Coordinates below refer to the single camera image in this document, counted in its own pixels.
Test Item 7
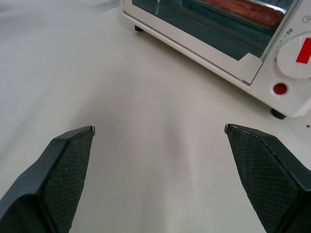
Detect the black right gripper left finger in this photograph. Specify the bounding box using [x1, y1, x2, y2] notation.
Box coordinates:
[0, 125, 96, 233]

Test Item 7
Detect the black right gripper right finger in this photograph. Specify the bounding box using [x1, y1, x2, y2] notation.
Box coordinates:
[224, 124, 311, 233]

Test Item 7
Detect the white toaster oven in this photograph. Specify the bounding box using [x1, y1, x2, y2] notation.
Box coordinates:
[122, 0, 311, 119]

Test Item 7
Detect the brown food in oven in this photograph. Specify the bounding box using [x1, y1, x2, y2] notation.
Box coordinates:
[202, 0, 283, 27]

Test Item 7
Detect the white timer knob red mark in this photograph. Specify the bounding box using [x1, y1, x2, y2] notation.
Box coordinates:
[276, 35, 311, 81]

